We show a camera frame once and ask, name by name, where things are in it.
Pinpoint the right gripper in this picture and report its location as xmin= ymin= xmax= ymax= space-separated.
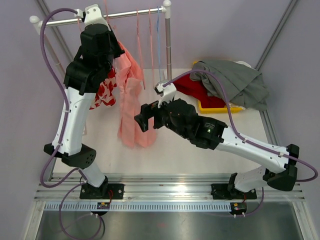
xmin=135 ymin=94 xmax=191 ymax=139

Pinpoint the pink hanger of grey skirt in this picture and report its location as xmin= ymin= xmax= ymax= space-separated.
xmin=136 ymin=8 xmax=146 ymax=90

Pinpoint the pink skirt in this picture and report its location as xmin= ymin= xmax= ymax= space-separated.
xmin=115 ymin=42 xmax=156 ymax=148

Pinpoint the floral red white skirt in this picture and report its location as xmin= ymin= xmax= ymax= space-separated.
xmin=89 ymin=67 xmax=117 ymax=110

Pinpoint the pink hanger of red skirt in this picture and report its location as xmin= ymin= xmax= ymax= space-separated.
xmin=148 ymin=8 xmax=155 ymax=86

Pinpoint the grey skirt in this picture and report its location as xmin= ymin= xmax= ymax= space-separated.
xmin=190 ymin=59 xmax=270 ymax=111

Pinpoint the white pleated skirt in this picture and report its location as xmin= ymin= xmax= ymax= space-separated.
xmin=235 ymin=60 xmax=252 ymax=69

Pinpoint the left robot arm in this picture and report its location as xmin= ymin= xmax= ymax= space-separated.
xmin=44 ymin=23 xmax=124 ymax=199

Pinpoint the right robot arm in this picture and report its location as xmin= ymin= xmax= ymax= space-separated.
xmin=134 ymin=98 xmax=299 ymax=200

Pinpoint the white clothes rack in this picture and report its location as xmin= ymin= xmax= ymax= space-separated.
xmin=29 ymin=0 xmax=174 ymax=89

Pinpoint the yellow plastic bin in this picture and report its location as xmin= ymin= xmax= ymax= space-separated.
xmin=189 ymin=77 xmax=228 ymax=114

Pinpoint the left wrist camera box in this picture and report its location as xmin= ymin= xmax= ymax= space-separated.
xmin=74 ymin=4 xmax=108 ymax=26

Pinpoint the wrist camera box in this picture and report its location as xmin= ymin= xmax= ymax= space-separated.
xmin=74 ymin=4 xmax=108 ymax=26
xmin=154 ymin=82 xmax=177 ymax=108

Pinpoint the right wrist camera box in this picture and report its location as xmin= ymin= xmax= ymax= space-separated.
xmin=154 ymin=82 xmax=177 ymax=108

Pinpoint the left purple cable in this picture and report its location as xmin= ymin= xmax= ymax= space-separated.
xmin=39 ymin=7 xmax=105 ymax=240

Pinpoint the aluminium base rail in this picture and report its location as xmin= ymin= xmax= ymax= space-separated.
xmin=33 ymin=172 xmax=306 ymax=213

